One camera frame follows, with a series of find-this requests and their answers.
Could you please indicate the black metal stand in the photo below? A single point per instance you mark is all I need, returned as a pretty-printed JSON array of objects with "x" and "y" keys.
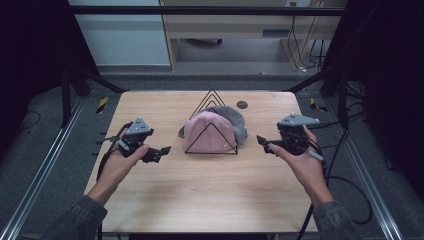
[
  {"x": 66, "y": 96},
  {"x": 342, "y": 96}
]

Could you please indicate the pink knit hat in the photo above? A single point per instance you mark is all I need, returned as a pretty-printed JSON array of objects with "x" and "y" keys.
[{"x": 206, "y": 133}]

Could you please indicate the yellow black striped tape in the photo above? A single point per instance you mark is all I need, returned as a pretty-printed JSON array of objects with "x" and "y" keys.
[
  {"x": 316, "y": 105},
  {"x": 102, "y": 105}
]

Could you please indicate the person's left hand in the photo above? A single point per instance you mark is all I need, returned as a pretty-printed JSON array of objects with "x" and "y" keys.
[{"x": 115, "y": 170}]

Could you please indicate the person's right hand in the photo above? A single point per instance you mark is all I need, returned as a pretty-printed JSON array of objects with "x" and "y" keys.
[{"x": 305, "y": 168}]

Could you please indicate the aluminium floor rail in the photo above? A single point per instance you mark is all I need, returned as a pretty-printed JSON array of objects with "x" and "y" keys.
[
  {"x": 366, "y": 173},
  {"x": 43, "y": 173}
]

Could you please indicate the black round sticker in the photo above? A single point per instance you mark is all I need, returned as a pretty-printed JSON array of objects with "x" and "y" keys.
[{"x": 242, "y": 104}]

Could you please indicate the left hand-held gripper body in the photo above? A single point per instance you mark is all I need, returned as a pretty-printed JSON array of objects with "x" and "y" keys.
[{"x": 137, "y": 131}]

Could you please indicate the dark curtain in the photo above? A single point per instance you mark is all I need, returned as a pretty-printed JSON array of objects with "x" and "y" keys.
[
  {"x": 386, "y": 66},
  {"x": 30, "y": 60}
]

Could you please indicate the white cabinet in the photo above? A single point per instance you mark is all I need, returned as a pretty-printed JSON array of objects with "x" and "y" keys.
[{"x": 123, "y": 43}]

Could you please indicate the light wooden desk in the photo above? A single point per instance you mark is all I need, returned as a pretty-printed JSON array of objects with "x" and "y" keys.
[{"x": 233, "y": 28}]

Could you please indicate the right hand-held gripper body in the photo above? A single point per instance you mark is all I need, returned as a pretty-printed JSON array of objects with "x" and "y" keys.
[{"x": 295, "y": 133}]

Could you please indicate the black horizontal frame bar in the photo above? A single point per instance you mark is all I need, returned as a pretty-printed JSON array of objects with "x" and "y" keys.
[{"x": 200, "y": 10}]

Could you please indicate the grey knit hat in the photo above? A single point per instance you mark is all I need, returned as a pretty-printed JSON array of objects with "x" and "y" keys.
[{"x": 235, "y": 120}]

